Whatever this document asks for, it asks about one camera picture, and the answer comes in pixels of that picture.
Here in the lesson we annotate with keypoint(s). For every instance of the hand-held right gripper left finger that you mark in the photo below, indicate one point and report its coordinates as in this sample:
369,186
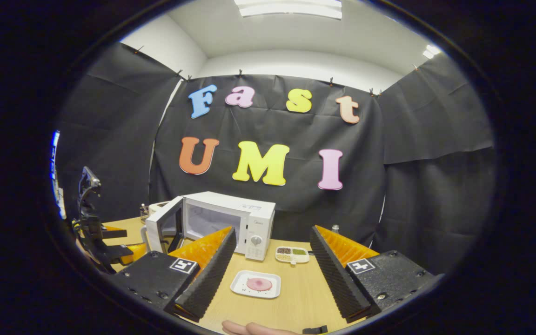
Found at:
207,284

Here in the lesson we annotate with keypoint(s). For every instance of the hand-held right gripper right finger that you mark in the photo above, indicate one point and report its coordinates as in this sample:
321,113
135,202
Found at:
338,279

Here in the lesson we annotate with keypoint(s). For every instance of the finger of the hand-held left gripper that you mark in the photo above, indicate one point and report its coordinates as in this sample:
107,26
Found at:
119,253
114,232

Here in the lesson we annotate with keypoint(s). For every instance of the white square plate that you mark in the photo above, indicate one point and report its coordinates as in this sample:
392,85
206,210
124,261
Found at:
240,286

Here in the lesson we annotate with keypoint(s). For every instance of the pink ham slice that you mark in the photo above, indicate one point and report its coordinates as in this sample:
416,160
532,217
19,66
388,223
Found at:
259,284

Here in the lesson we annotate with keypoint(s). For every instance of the white microwave oven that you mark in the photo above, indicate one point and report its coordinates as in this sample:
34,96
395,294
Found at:
231,209

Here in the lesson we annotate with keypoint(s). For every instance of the white toaster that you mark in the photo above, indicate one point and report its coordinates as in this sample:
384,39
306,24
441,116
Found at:
158,207

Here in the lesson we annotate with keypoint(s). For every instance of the white divided dish of beans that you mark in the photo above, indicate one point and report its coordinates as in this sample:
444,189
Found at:
292,254

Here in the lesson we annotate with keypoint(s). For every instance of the small ceiling light panel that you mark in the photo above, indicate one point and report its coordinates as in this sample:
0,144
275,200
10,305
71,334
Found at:
432,51

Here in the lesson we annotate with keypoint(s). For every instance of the large ceiling light panel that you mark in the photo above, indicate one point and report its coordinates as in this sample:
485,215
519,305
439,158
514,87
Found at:
291,8

